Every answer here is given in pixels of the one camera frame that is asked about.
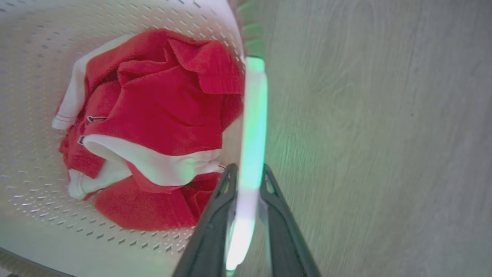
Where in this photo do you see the red and white garment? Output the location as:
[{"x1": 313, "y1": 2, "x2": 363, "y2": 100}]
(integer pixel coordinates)
[{"x1": 52, "y1": 29, "x2": 245, "y2": 231}]

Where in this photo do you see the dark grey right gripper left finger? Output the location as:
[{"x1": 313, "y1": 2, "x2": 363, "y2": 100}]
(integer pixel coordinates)
[{"x1": 172, "y1": 163, "x2": 239, "y2": 277}]

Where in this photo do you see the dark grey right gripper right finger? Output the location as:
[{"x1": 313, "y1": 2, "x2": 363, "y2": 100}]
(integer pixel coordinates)
[{"x1": 259, "y1": 164, "x2": 321, "y2": 277}]

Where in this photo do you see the white perforated plastic laundry basket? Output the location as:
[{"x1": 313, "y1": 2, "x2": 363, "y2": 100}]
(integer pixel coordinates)
[{"x1": 0, "y1": 0, "x2": 269, "y2": 277}]

